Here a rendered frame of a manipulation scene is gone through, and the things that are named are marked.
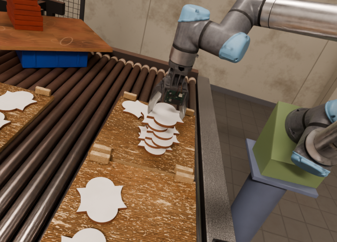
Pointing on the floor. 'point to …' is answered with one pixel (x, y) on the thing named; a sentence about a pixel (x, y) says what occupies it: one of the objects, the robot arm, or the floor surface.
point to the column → (259, 198)
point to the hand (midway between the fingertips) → (165, 113)
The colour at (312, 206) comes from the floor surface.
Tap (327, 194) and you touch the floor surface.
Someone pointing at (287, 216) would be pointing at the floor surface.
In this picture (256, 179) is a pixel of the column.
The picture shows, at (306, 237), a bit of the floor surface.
